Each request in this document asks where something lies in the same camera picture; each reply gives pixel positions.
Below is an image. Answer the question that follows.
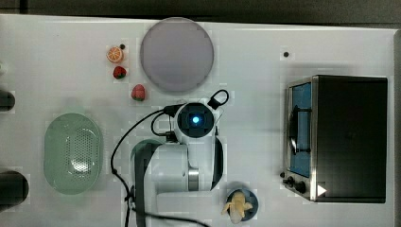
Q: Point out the peeled banana toy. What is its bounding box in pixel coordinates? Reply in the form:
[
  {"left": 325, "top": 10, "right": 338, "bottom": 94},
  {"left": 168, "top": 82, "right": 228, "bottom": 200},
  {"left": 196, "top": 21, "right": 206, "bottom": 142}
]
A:
[{"left": 221, "top": 191, "right": 253, "bottom": 224}]

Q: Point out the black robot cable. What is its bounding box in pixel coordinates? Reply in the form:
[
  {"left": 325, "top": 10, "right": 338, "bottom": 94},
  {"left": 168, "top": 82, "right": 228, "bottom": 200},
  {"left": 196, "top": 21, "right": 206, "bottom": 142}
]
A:
[{"left": 110, "top": 89, "right": 230, "bottom": 227}]

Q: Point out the black toaster oven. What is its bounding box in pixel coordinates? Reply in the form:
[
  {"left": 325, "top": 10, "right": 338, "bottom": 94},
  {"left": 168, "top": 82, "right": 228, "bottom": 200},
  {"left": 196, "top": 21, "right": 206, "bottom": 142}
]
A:
[{"left": 280, "top": 75, "right": 388, "bottom": 203}]

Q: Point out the green oval strainer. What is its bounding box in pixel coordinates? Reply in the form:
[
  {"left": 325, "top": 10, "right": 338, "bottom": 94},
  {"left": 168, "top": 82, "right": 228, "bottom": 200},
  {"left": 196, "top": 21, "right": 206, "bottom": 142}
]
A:
[{"left": 44, "top": 113, "right": 103, "bottom": 195}]

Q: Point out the green cup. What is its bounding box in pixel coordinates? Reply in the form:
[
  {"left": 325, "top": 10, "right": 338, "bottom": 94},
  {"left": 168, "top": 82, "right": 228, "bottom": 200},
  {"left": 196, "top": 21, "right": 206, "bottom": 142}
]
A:
[{"left": 131, "top": 139, "right": 162, "bottom": 165}]

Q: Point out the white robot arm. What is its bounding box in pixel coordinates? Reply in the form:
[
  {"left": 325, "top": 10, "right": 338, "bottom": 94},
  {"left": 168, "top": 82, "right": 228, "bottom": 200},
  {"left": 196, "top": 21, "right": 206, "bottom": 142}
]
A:
[{"left": 131, "top": 101, "right": 224, "bottom": 227}]

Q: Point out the pink strawberry toy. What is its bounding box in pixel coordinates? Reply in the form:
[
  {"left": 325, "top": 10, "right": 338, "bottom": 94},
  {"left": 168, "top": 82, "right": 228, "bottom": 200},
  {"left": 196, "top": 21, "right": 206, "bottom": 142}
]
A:
[{"left": 131, "top": 84, "right": 146, "bottom": 101}]

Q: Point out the black cylinder upper left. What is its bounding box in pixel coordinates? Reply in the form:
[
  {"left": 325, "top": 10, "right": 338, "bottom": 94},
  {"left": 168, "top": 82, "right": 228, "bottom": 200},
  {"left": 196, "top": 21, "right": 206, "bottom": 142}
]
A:
[{"left": 0, "top": 91, "right": 15, "bottom": 112}]

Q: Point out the black cylinder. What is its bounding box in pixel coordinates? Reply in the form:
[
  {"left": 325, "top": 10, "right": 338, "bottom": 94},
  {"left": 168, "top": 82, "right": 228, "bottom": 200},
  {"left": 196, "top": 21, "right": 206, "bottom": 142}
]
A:
[
  {"left": 0, "top": 91, "right": 15, "bottom": 112},
  {"left": 0, "top": 171, "right": 29, "bottom": 212}
]

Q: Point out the orange slice toy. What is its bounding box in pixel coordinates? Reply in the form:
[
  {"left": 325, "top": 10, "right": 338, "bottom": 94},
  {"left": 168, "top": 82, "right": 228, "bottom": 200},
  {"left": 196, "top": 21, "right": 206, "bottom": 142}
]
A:
[{"left": 106, "top": 46, "right": 124, "bottom": 63}]

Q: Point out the black cylinder lower left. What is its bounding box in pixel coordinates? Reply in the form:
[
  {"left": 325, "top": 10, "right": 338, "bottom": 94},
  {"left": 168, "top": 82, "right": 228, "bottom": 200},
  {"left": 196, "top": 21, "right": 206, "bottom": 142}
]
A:
[{"left": 0, "top": 171, "right": 29, "bottom": 212}]

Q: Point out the dark red strawberry toy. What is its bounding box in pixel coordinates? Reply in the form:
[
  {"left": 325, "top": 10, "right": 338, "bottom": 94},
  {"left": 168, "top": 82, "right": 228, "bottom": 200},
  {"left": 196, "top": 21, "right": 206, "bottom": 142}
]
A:
[{"left": 113, "top": 66, "right": 127, "bottom": 79}]

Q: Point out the grey round plate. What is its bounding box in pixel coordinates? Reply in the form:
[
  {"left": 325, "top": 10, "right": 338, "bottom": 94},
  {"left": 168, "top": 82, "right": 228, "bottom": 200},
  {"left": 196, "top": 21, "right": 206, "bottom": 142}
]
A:
[{"left": 140, "top": 17, "right": 215, "bottom": 93}]

